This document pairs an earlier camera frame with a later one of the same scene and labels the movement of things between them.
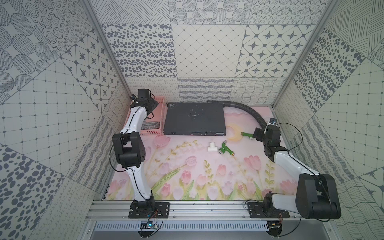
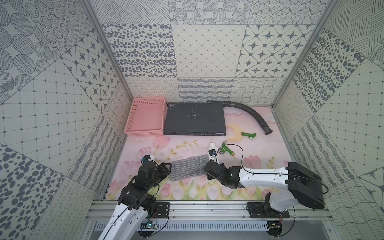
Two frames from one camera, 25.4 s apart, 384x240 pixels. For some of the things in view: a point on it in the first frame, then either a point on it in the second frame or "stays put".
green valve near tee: [225, 148] stays put
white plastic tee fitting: [212, 148] stays put
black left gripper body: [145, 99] to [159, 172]
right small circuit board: [275, 228] stays put
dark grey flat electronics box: [194, 119] stays put
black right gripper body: [260, 136] to [221, 181]
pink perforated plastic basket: [152, 126] stays put
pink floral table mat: [231, 167] stays put
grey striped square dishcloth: [150, 125] to [189, 167]
